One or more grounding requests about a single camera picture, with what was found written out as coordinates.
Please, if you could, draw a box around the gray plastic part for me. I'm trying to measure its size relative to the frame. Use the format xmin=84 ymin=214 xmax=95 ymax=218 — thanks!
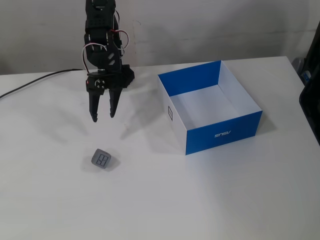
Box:
xmin=291 ymin=56 xmax=313 ymax=86

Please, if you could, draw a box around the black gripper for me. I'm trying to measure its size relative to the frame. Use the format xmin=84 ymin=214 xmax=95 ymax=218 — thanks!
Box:
xmin=86 ymin=69 xmax=125 ymax=123

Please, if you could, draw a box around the white red servo wire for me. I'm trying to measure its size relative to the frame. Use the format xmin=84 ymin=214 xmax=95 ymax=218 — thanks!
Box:
xmin=110 ymin=29 xmax=130 ymax=51
xmin=81 ymin=43 xmax=109 ymax=74

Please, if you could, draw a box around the gray block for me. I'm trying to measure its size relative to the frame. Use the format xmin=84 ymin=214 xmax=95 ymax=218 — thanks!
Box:
xmin=91 ymin=148 xmax=112 ymax=171

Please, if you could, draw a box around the black power cable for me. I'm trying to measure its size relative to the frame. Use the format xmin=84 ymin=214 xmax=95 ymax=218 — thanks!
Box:
xmin=0 ymin=68 xmax=85 ymax=100

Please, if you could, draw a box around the blue and white cardboard box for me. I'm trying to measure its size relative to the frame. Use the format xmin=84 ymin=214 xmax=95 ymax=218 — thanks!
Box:
xmin=157 ymin=59 xmax=263 ymax=156

